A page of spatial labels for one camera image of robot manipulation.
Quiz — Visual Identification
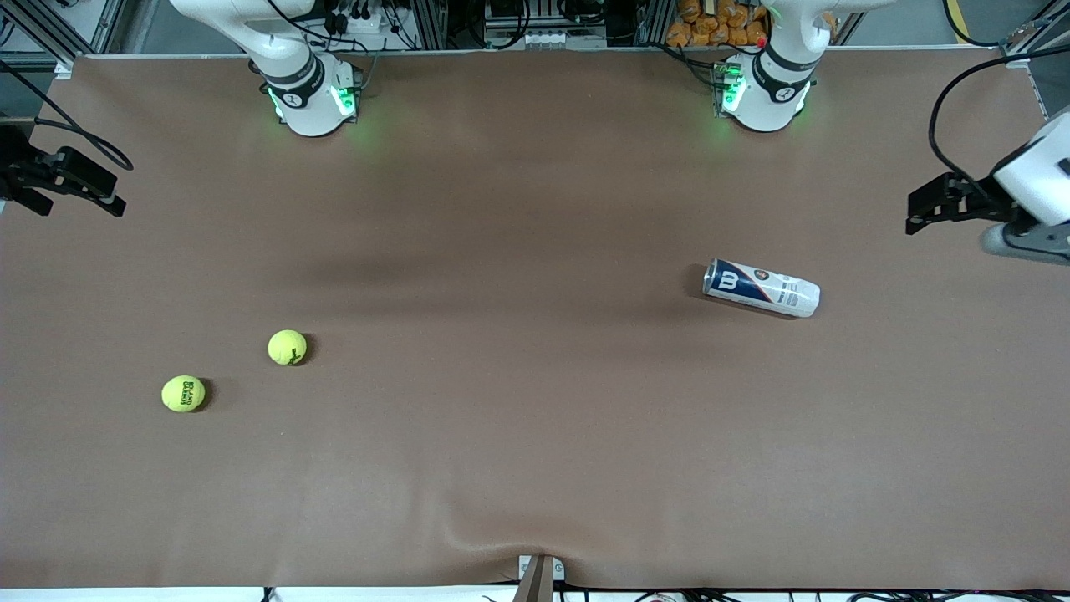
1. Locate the blue white tennis ball can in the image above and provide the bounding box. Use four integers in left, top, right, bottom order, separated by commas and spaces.
702, 257, 822, 319

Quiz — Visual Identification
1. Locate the yellow tennis ball Roland Garros print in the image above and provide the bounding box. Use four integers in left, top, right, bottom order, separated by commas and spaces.
161, 375, 206, 413

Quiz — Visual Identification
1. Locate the yellow tennis ball small black mark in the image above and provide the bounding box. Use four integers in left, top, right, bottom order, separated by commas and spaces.
267, 329, 308, 367

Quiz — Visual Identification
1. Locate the bag of orange items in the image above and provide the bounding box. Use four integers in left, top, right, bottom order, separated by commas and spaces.
666, 0, 770, 48

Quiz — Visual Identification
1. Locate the white power strip with plugs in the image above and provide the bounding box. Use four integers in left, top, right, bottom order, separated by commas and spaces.
322, 0, 410, 38

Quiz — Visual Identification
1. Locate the white terminal strip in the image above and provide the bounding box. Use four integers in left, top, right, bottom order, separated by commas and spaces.
518, 29, 609, 48

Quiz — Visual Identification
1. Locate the brown table mat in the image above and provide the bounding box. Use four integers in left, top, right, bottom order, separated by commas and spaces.
0, 46, 1070, 590

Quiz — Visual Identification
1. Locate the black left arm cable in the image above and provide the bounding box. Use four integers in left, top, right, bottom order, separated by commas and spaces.
928, 42, 1070, 191

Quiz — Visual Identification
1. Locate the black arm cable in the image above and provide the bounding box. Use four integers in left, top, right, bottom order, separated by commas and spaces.
928, 42, 1070, 191
0, 57, 135, 172

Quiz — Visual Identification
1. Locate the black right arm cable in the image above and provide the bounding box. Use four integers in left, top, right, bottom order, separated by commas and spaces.
0, 57, 135, 172

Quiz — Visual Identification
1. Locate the aluminium frame profile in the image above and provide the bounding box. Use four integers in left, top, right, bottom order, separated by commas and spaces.
999, 0, 1070, 68
0, 0, 126, 80

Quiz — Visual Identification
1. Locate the aluminium camera post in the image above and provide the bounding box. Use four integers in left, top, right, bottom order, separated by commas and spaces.
512, 554, 554, 602

